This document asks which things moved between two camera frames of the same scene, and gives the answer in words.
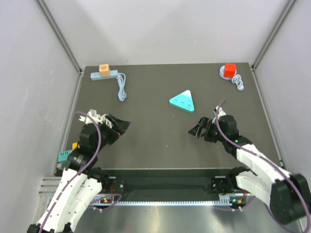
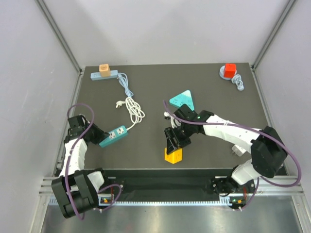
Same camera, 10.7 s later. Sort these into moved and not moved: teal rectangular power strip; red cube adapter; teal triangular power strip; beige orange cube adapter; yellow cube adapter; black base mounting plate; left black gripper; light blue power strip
Moved: teal rectangular power strip; yellow cube adapter; left black gripper
Not moved: light blue power strip; black base mounting plate; red cube adapter; beige orange cube adapter; teal triangular power strip
